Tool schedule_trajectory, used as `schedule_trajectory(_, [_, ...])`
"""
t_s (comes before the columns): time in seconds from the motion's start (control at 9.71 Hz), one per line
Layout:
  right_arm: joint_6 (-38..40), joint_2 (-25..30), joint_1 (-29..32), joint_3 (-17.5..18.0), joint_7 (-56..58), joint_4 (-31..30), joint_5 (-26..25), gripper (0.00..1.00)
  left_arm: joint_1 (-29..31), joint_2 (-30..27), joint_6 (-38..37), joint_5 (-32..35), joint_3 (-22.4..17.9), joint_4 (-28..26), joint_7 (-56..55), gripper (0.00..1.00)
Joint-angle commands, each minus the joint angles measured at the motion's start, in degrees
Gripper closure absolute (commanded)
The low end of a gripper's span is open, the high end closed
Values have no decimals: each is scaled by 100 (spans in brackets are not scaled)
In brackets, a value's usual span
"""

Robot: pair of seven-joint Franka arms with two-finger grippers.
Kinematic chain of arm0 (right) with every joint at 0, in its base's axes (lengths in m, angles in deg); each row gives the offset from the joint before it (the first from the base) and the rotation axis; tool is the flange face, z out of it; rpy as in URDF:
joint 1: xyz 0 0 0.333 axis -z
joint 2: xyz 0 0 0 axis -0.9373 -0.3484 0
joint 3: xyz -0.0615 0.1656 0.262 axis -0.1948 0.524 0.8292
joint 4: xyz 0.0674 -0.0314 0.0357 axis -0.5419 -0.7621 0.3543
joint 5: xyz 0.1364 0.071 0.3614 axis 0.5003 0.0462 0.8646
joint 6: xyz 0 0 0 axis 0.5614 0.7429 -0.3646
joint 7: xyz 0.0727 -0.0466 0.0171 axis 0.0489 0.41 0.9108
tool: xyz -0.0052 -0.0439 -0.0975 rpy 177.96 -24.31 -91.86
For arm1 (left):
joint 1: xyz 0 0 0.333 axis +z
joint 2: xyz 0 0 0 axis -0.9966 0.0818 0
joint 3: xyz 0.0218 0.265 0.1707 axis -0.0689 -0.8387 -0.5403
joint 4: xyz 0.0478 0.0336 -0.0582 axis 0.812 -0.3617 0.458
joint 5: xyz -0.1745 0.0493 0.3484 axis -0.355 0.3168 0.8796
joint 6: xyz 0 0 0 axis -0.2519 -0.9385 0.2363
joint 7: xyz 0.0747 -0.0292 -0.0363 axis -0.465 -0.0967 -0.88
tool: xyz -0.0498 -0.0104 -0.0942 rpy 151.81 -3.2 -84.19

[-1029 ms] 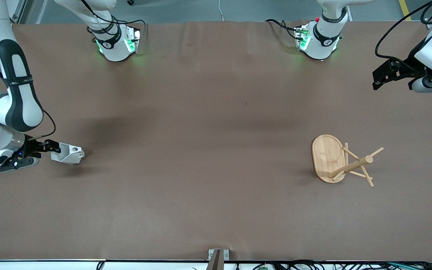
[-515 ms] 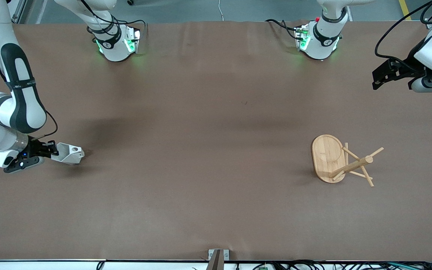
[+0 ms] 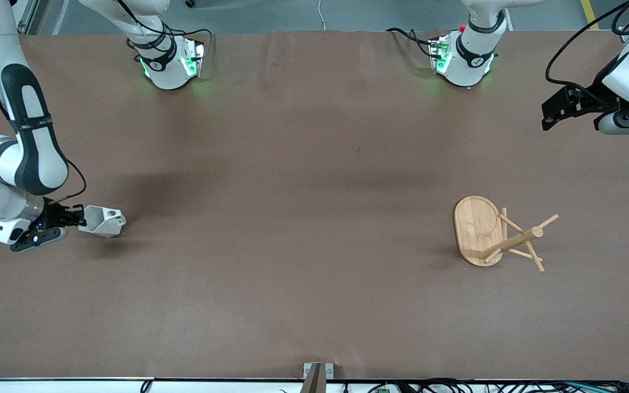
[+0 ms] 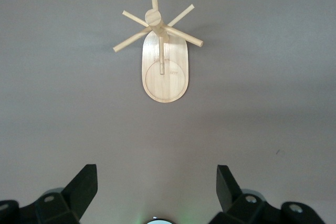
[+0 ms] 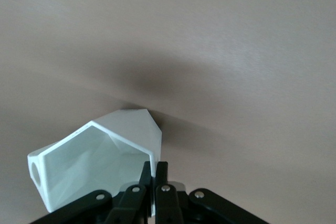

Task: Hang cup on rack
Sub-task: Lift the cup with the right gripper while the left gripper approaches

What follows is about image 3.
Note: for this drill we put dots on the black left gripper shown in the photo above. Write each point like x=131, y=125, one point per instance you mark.
x=591, y=98

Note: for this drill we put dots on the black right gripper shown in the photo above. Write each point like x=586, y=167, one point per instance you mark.
x=54, y=214

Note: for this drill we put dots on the white angular plastic cup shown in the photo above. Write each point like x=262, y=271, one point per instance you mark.
x=99, y=221

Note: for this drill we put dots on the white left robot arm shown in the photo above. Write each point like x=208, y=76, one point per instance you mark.
x=470, y=73

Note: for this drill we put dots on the wooden cup rack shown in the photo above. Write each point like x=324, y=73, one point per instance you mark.
x=475, y=229

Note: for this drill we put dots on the aluminium frame profile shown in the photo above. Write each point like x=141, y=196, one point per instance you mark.
x=30, y=16

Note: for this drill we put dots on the grey metal bracket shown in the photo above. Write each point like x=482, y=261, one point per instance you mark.
x=314, y=376

